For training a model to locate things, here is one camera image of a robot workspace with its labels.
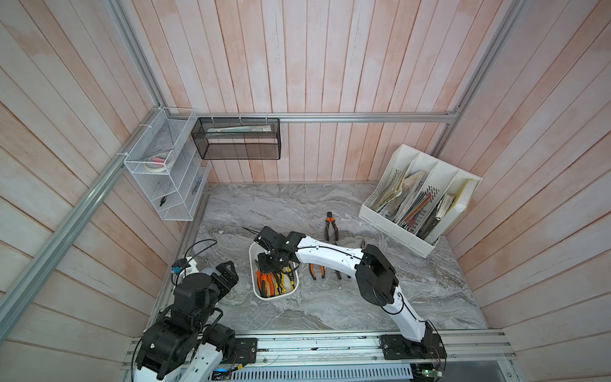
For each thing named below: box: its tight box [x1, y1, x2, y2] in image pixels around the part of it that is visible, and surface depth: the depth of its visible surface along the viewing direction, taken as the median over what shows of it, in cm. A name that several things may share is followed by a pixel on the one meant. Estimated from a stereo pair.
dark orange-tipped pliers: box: [324, 211, 339, 242], surface depth 106 cm
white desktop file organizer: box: [358, 144, 483, 259], surface depth 97 cm
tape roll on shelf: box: [144, 155, 169, 173], surface depth 75 cm
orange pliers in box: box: [256, 269, 275, 298], surface depth 87 cm
